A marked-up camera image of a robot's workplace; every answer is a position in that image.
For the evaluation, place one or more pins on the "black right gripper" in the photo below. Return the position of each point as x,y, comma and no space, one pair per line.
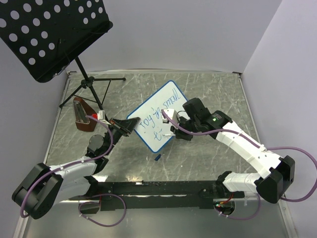
186,137

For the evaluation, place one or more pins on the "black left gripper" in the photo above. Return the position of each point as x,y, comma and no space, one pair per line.
127,126

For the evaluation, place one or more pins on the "blue framed whiteboard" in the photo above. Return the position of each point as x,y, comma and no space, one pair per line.
150,127

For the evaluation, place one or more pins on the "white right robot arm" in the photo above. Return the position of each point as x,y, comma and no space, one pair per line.
274,174

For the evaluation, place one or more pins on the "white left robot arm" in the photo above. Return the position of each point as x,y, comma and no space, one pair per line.
45,186

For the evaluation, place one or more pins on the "brown wooden metronome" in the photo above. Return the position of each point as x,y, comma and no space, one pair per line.
81,110

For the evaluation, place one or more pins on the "black perforated music stand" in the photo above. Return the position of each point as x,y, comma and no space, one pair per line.
47,35

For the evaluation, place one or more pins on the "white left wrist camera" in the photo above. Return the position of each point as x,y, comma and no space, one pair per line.
100,115

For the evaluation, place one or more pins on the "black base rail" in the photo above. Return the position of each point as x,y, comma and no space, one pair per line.
158,194

